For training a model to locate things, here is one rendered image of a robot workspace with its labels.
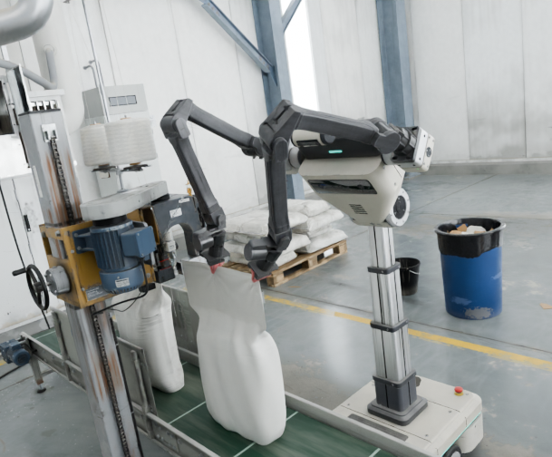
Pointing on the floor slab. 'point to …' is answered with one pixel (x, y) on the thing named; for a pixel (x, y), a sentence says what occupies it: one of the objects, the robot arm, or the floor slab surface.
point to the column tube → (100, 403)
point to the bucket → (409, 275)
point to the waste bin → (471, 267)
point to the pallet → (295, 264)
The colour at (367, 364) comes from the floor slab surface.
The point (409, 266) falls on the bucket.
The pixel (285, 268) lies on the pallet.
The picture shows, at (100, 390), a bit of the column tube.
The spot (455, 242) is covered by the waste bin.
